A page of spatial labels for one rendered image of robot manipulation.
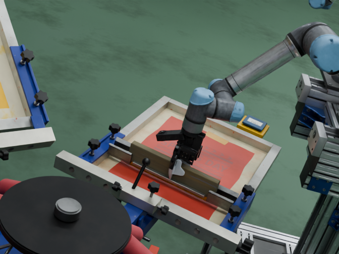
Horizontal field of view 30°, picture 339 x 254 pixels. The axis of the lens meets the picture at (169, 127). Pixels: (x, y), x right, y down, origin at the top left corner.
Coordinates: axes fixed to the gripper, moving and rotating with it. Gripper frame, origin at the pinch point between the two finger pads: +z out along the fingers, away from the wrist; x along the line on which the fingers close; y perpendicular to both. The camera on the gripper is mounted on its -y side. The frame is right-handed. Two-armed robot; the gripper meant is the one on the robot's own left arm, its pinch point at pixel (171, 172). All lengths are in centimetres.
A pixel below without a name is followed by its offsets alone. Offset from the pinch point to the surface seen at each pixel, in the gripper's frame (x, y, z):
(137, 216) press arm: -36.9, 2.8, -3.3
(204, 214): -7.6, 18.1, 5.2
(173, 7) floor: 482, -176, 102
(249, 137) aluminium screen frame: 56, 15, 2
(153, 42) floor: 359, -145, 102
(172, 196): -5.7, 4.6, 5.3
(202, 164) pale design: 23.7, 5.4, 5.3
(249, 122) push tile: 75, 10, 4
